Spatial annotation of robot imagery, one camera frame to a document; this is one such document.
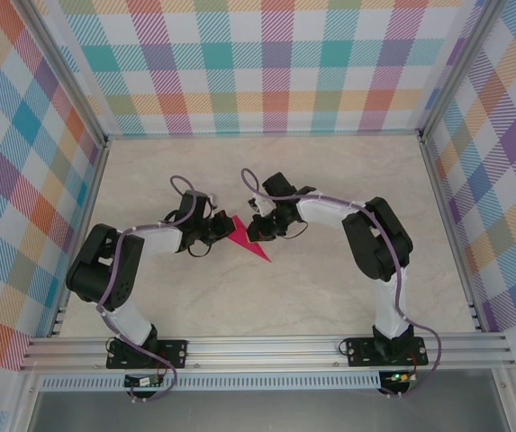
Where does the pink paper sheet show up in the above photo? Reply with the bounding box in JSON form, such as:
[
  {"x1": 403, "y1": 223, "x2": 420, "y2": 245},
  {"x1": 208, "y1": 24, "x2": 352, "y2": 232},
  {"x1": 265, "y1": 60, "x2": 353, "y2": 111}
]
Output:
[{"x1": 227, "y1": 215, "x2": 272, "y2": 264}]

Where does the green left circuit board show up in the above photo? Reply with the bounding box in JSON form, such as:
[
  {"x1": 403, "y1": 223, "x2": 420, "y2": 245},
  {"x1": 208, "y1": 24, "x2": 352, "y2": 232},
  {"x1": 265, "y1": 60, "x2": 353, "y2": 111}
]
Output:
[{"x1": 124, "y1": 375, "x2": 165, "y2": 388}]

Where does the black round mounting disc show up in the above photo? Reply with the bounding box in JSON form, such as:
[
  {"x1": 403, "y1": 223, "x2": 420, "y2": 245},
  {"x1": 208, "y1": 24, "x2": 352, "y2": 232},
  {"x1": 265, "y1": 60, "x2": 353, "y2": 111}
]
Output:
[
  {"x1": 126, "y1": 385, "x2": 162, "y2": 404},
  {"x1": 376, "y1": 382, "x2": 419, "y2": 400}
]

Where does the grey metal panel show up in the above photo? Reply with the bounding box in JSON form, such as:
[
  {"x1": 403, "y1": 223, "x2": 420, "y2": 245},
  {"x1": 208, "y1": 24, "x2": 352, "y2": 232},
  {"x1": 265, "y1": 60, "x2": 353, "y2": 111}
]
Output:
[{"x1": 27, "y1": 390, "x2": 511, "y2": 432}]

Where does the thin black right gripper cable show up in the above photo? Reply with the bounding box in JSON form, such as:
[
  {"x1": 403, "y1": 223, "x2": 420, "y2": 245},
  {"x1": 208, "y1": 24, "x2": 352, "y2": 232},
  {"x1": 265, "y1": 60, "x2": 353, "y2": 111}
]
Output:
[{"x1": 284, "y1": 218, "x2": 311, "y2": 240}]

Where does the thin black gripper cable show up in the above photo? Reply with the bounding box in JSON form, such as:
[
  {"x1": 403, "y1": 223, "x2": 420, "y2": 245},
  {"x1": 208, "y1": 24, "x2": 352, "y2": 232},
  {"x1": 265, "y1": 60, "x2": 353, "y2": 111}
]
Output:
[
  {"x1": 284, "y1": 218, "x2": 311, "y2": 240},
  {"x1": 187, "y1": 240, "x2": 217, "y2": 259}
]

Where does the thin black left gripper cable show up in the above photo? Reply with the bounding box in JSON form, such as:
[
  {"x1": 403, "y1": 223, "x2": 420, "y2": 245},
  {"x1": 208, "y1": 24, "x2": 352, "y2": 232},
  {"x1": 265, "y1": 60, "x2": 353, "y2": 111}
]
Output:
[{"x1": 187, "y1": 240, "x2": 217, "y2": 259}]

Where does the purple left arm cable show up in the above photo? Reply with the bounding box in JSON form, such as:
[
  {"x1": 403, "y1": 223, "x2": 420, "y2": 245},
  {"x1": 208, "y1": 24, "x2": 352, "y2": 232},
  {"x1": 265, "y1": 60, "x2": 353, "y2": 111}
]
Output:
[{"x1": 95, "y1": 174, "x2": 201, "y2": 404}]

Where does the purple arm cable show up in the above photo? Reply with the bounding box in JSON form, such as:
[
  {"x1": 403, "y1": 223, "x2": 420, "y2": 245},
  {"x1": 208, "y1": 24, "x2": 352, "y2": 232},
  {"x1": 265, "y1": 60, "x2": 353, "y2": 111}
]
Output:
[
  {"x1": 95, "y1": 174, "x2": 201, "y2": 404},
  {"x1": 240, "y1": 167, "x2": 443, "y2": 401}
]

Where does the aluminium left side rail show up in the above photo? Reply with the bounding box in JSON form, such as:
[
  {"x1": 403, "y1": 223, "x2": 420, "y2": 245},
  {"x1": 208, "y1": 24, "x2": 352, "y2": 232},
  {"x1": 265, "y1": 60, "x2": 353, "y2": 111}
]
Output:
[{"x1": 48, "y1": 139, "x2": 111, "y2": 338}]

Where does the aluminium rail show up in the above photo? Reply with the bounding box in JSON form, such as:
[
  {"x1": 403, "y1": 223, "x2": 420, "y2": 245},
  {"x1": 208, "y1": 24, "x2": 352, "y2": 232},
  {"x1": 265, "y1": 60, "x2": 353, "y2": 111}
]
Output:
[
  {"x1": 419, "y1": 137, "x2": 488, "y2": 334},
  {"x1": 18, "y1": 332, "x2": 516, "y2": 373},
  {"x1": 48, "y1": 139, "x2": 111, "y2": 338}
]

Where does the aluminium front rail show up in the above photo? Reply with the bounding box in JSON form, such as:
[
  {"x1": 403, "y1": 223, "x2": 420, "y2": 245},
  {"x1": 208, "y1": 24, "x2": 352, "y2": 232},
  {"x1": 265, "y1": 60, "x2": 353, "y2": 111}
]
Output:
[{"x1": 18, "y1": 332, "x2": 516, "y2": 373}]

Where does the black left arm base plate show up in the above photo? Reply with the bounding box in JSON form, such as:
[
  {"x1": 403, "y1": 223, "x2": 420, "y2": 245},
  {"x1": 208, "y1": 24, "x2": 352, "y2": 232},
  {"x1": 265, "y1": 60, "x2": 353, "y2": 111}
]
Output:
[{"x1": 106, "y1": 339, "x2": 190, "y2": 370}]

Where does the slotted grey cable duct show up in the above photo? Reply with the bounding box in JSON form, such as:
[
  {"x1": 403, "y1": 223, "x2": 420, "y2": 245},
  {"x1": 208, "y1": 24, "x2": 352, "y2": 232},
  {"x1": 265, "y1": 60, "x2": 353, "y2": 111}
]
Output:
[{"x1": 40, "y1": 371, "x2": 383, "y2": 392}]

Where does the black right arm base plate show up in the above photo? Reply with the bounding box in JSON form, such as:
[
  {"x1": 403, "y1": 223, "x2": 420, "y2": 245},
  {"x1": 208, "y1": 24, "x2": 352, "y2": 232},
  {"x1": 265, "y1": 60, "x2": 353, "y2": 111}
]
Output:
[{"x1": 346, "y1": 336, "x2": 429, "y2": 368}]

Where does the aluminium right side rail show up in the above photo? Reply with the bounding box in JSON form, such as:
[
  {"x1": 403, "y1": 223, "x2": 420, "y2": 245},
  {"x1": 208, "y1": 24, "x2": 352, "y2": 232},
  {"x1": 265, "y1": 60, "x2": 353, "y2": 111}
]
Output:
[{"x1": 419, "y1": 137, "x2": 488, "y2": 334}]

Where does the aluminium left frame post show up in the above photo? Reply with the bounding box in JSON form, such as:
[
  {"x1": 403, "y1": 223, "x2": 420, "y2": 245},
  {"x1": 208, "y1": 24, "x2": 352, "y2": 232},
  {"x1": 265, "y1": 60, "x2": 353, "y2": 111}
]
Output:
[{"x1": 22, "y1": 0, "x2": 111, "y2": 149}]

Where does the aluminium frame post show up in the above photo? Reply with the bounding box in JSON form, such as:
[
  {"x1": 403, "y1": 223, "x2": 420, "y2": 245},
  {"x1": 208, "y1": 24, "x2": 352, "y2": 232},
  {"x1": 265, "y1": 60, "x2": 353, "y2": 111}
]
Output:
[
  {"x1": 22, "y1": 0, "x2": 111, "y2": 149},
  {"x1": 417, "y1": 0, "x2": 504, "y2": 143}
]

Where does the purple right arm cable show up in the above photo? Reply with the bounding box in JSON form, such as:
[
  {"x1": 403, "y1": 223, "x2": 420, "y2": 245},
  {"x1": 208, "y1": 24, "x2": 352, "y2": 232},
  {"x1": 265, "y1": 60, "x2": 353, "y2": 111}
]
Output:
[{"x1": 240, "y1": 167, "x2": 443, "y2": 401}]

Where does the aluminium right frame post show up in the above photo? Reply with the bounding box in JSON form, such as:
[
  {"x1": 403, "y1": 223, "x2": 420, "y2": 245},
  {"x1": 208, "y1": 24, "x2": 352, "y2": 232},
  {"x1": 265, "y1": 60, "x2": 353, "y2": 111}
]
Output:
[{"x1": 417, "y1": 0, "x2": 504, "y2": 143}]

